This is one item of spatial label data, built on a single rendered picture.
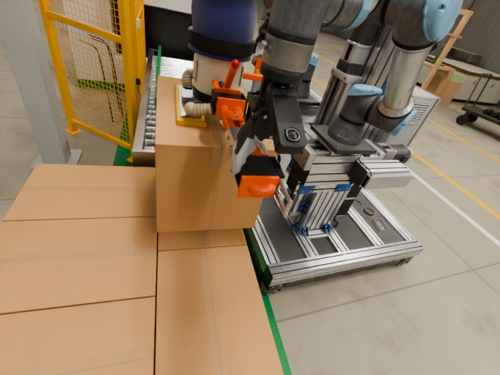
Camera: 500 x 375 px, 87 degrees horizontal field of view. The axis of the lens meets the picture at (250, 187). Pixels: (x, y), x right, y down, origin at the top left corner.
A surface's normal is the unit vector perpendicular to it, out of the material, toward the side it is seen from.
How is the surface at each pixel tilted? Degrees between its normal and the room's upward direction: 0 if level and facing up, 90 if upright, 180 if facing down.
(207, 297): 0
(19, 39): 90
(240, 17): 76
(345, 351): 0
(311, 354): 0
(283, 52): 91
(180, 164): 90
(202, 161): 90
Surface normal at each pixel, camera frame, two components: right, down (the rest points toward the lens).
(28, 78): 0.24, 0.65
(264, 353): 0.21, -0.76
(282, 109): 0.24, -0.37
